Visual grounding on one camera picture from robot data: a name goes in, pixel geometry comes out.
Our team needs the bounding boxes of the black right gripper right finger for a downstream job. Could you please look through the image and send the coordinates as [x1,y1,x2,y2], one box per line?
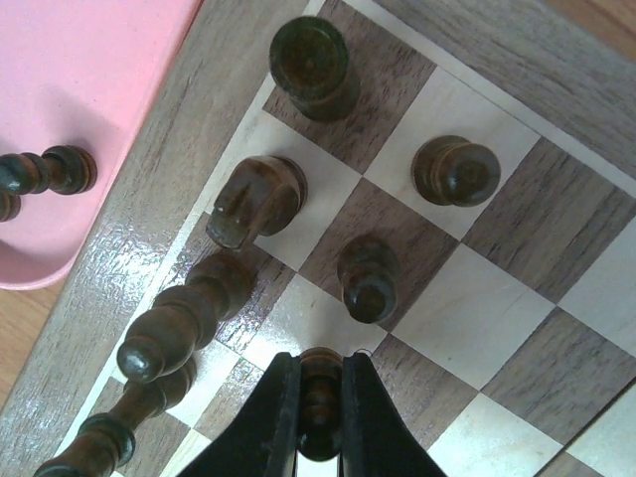
[338,353,444,477]

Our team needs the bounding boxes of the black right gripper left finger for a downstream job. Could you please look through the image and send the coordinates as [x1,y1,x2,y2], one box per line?
[180,352,301,477]

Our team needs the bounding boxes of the dark chess piece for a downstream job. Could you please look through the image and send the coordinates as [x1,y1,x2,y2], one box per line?
[116,253,255,384]
[410,135,501,208]
[1,145,97,196]
[297,347,344,462]
[35,358,197,476]
[337,235,399,324]
[268,16,361,122]
[206,155,308,250]

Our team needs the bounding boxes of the dark chess knight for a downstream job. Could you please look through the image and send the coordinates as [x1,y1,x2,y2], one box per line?
[0,191,21,223]

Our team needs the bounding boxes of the wooden chess board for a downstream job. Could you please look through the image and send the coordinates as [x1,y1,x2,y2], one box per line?
[1,1,635,476]

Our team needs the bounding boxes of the pink plastic tray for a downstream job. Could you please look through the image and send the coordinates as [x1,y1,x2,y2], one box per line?
[1,1,199,290]

